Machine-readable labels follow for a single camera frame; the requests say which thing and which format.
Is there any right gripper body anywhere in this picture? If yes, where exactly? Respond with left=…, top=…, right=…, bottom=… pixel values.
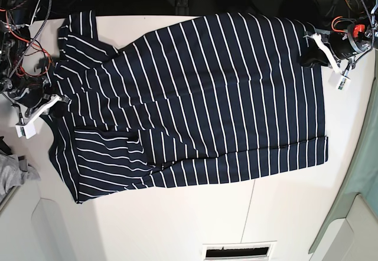
left=1, top=76, right=70, bottom=122

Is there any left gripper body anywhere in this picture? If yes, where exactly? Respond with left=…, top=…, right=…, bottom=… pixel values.
left=305, top=23, right=377, bottom=68

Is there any navy white striped t-shirt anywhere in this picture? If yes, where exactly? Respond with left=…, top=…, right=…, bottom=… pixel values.
left=44, top=11, right=328, bottom=204

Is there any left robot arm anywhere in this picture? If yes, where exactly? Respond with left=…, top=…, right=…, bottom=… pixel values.
left=314, top=0, right=377, bottom=69

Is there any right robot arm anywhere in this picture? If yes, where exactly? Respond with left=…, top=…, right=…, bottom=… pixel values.
left=1, top=0, right=56, bottom=123

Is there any grey cloth pile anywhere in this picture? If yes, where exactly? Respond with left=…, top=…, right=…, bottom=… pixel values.
left=0, top=136, right=40, bottom=200

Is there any green fabric at right edge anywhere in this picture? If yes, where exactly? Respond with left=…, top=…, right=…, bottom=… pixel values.
left=309, top=63, right=377, bottom=254

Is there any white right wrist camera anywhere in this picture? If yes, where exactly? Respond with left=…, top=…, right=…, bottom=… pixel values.
left=15, top=122, right=37, bottom=139

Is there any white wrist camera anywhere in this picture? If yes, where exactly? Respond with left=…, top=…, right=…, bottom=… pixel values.
left=15, top=122, right=37, bottom=139
left=328, top=72, right=351, bottom=90

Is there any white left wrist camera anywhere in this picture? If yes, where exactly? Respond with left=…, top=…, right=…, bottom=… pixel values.
left=328, top=72, right=351, bottom=90

